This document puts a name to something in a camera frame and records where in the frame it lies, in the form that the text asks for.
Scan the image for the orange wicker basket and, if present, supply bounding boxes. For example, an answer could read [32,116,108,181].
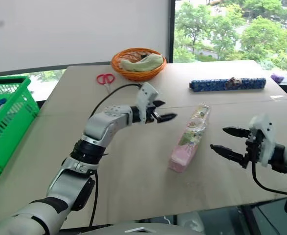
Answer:
[110,47,167,82]

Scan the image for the pink floral long box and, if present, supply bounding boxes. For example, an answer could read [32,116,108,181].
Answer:
[167,103,211,173]

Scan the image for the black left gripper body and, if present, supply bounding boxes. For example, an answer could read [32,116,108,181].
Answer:
[145,102,161,124]

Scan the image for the pale green cloth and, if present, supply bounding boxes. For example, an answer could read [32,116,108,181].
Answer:
[119,53,164,72]

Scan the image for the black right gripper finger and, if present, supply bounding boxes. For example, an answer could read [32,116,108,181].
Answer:
[222,126,252,140]
[209,144,247,165]

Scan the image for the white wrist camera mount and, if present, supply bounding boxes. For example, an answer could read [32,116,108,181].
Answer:
[248,113,277,168]
[136,82,159,124]

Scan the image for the grey robot torso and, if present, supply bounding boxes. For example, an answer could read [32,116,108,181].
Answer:
[57,221,205,235]

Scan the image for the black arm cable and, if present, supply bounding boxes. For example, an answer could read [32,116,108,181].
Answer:
[88,84,144,228]
[251,160,287,215]

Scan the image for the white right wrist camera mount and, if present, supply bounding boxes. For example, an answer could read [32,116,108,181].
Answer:
[248,113,277,168]

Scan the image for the purple small object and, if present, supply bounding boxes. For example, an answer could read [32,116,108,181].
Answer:
[270,72,285,83]

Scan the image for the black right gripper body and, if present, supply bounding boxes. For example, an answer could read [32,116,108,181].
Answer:
[241,129,266,169]

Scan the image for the red handled scissors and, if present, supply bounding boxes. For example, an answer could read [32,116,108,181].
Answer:
[96,73,116,94]

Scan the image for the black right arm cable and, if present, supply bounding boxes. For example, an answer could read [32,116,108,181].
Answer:
[251,160,287,215]

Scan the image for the blue patterned long box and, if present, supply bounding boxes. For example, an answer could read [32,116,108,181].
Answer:
[189,77,267,93]

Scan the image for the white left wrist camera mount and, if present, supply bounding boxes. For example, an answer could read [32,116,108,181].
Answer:
[136,82,159,124]

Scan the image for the green plastic basket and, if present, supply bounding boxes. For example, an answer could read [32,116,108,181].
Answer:
[0,75,40,196]

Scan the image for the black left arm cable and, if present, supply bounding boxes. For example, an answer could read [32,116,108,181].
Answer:
[88,84,144,228]

